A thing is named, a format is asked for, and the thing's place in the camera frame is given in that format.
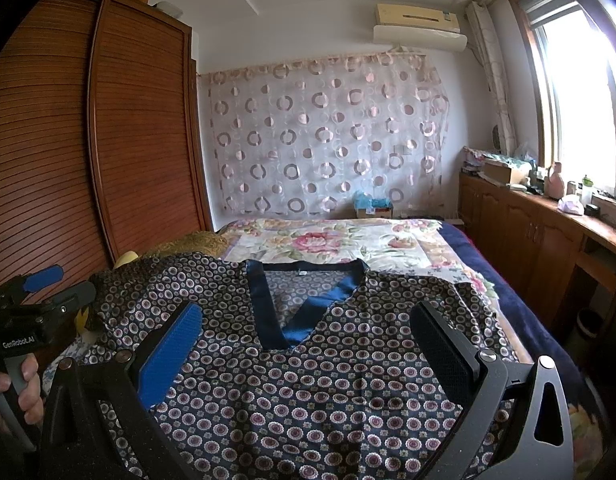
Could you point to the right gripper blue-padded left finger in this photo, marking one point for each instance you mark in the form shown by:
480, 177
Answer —
140, 379

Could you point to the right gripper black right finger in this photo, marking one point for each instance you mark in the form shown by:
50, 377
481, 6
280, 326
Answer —
536, 443

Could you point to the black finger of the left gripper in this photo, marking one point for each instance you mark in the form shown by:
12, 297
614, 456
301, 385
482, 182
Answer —
69, 301

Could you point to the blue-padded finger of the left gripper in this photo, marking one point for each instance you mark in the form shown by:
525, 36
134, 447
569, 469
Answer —
40, 280

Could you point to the navy circle-patterned shirt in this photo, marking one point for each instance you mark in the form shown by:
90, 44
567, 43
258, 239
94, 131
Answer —
301, 370

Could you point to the person's left hand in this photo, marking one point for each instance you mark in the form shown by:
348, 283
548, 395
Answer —
29, 399

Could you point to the wooden louvered wardrobe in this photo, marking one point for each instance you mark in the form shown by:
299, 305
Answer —
100, 150

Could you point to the olive patterned pillow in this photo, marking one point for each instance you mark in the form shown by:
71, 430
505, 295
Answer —
207, 242

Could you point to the wooden side cabinet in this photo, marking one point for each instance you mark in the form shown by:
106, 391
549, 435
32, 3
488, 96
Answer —
552, 260

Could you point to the floral bed cover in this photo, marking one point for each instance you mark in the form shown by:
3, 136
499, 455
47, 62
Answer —
404, 246

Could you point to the pink bottle on cabinet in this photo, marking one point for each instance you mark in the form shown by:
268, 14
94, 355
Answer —
554, 184

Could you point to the cardboard box on cabinet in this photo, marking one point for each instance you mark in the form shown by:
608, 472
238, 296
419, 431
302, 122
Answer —
506, 172

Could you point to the blue item box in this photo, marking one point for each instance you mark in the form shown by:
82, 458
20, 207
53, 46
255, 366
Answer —
367, 206

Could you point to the sheer circle-patterned curtain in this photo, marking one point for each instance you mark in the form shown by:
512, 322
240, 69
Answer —
306, 138

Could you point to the window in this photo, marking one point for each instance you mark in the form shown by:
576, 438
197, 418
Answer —
574, 65

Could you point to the gathered window curtain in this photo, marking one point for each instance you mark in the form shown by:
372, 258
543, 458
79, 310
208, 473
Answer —
491, 56

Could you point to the wall air conditioner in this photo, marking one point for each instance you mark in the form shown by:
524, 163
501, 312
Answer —
418, 27

